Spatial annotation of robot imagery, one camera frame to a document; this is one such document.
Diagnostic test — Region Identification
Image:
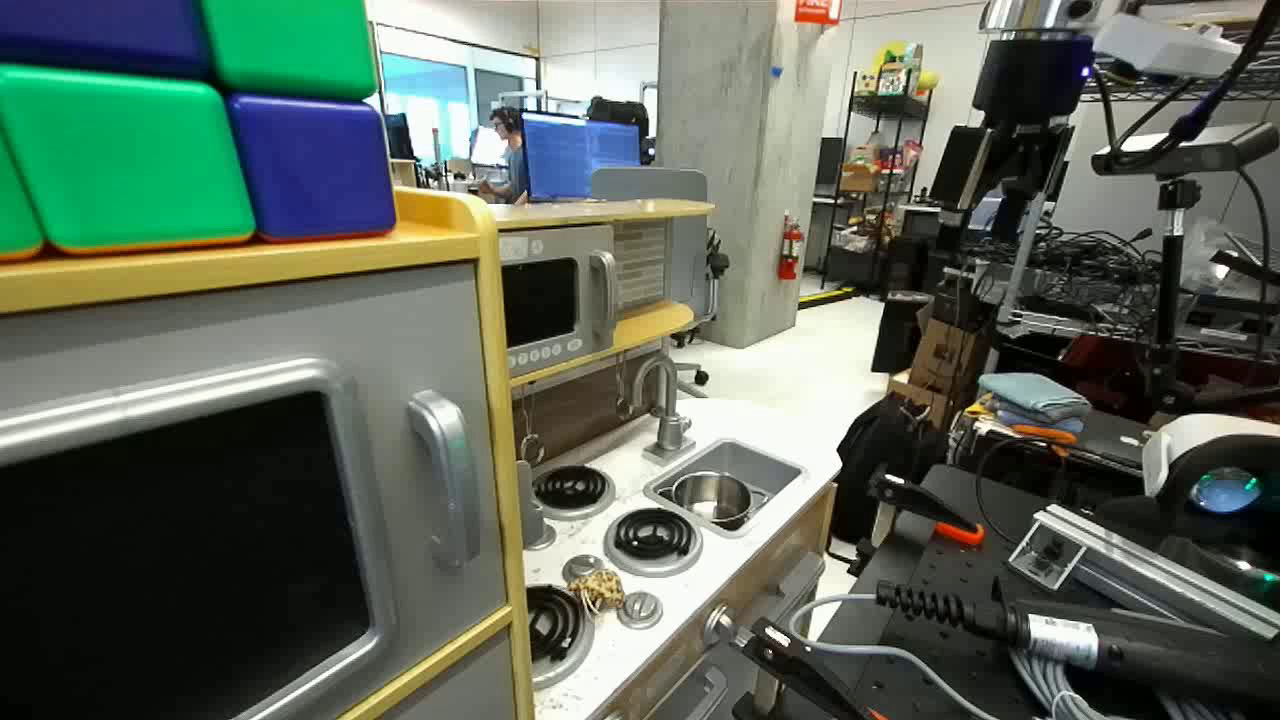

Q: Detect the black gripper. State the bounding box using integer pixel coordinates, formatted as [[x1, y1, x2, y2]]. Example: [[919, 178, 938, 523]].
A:
[[972, 32, 1101, 133]]

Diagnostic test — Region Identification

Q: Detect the black storage shelf rack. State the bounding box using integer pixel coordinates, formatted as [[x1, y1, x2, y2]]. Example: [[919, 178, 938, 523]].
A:
[[837, 44, 939, 291]]

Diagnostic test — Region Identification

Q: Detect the printed cardboard box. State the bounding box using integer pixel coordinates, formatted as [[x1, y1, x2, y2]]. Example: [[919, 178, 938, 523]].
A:
[[908, 311, 992, 410]]

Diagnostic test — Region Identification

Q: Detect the red fire extinguisher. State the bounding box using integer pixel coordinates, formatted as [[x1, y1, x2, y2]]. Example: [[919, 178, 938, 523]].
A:
[[776, 211, 808, 286]]

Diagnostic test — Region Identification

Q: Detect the folded light blue cloth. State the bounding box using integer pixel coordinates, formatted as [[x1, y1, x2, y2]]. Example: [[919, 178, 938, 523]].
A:
[[978, 369, 1096, 433]]

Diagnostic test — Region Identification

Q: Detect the black bag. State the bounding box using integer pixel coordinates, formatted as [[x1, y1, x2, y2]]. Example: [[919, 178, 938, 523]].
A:
[[830, 395, 945, 554]]

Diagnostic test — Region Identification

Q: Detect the small black orange clamp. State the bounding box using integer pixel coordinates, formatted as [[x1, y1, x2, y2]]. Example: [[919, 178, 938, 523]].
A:
[[867, 467, 992, 558]]

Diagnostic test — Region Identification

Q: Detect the silver sink basin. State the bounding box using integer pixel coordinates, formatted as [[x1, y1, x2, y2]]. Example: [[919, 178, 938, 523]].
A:
[[644, 437, 803, 539]]

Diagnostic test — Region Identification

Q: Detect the grey toy faucet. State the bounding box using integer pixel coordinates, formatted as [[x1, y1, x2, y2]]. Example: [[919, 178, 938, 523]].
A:
[[626, 348, 702, 465]]

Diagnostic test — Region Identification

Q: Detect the stainless steel bowl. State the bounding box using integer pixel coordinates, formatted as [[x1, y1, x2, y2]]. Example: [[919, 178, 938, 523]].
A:
[[664, 467, 763, 534]]

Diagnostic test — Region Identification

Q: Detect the seated person in blue shirt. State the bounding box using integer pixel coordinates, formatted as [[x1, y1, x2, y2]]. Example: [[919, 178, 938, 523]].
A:
[[479, 104, 533, 207]]

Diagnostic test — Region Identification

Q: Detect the silver toy microwave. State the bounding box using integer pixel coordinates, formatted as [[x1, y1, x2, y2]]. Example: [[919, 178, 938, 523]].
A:
[[496, 226, 626, 381]]

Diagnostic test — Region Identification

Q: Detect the black coil stove burner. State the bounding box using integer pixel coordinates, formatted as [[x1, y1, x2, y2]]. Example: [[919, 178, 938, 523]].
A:
[[528, 460, 620, 523], [600, 503, 710, 579], [526, 579, 600, 694]]

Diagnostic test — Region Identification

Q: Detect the toy kitchen unit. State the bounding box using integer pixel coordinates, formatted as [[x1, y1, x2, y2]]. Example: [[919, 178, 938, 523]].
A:
[[0, 165, 844, 720]]

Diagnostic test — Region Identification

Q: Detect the silver round stove knob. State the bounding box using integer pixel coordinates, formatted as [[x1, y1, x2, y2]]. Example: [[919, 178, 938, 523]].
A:
[[617, 587, 670, 631]]

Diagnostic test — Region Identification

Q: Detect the silver cabinet door with window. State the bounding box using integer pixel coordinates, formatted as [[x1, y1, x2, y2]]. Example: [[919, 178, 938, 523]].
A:
[[0, 255, 522, 720]]

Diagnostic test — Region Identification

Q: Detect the blue block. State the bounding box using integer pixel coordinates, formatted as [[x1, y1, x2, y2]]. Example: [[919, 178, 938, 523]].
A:
[[223, 93, 401, 245]]

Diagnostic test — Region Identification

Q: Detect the green plastic storage bin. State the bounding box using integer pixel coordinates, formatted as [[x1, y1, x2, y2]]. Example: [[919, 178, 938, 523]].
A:
[[197, 0, 385, 104], [0, 133, 53, 263]]

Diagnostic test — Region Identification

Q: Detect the green block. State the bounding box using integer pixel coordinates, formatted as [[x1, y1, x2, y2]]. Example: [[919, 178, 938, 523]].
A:
[[0, 62, 262, 259]]

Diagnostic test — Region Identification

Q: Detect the blue plastic storage bin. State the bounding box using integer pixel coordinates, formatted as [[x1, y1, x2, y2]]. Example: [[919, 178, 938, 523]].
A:
[[0, 0, 212, 82]]

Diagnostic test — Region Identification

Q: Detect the aluminium extrusion rail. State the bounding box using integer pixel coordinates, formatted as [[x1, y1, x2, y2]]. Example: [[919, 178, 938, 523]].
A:
[[1009, 501, 1280, 644]]

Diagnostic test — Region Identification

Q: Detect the thin white cable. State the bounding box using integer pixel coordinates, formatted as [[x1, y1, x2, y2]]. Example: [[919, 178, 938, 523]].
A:
[[785, 594, 1005, 720]]

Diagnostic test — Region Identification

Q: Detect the grey coiled cable bundle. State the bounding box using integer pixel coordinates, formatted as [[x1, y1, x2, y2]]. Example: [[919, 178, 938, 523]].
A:
[[1009, 650, 1280, 720]]

